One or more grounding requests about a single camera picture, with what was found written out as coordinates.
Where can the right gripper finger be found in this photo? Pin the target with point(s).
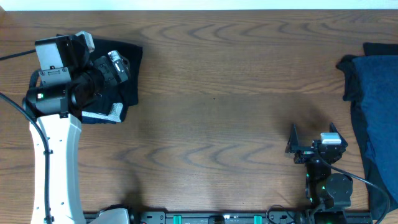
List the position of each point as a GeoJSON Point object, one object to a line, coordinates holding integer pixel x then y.
{"type": "Point", "coordinates": [293, 142]}
{"type": "Point", "coordinates": [333, 129]}

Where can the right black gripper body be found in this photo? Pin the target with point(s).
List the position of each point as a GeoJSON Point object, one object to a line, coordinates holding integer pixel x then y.
{"type": "Point", "coordinates": [305, 155]}

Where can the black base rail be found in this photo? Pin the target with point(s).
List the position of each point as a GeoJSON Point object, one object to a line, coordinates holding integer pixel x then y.
{"type": "Point", "coordinates": [275, 216]}

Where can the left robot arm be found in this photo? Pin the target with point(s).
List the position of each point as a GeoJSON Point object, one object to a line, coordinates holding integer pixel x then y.
{"type": "Point", "coordinates": [56, 139]}

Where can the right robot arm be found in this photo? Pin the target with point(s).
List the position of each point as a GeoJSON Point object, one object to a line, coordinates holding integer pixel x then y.
{"type": "Point", "coordinates": [329, 193]}

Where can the dark clothes pile right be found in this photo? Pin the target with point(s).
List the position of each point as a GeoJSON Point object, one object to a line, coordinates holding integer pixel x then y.
{"type": "Point", "coordinates": [371, 88]}

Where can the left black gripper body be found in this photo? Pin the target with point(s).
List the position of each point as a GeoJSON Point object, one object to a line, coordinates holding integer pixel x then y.
{"type": "Point", "coordinates": [104, 71]}

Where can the black shorts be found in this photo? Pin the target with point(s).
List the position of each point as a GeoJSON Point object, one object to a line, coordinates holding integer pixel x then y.
{"type": "Point", "coordinates": [88, 106]}

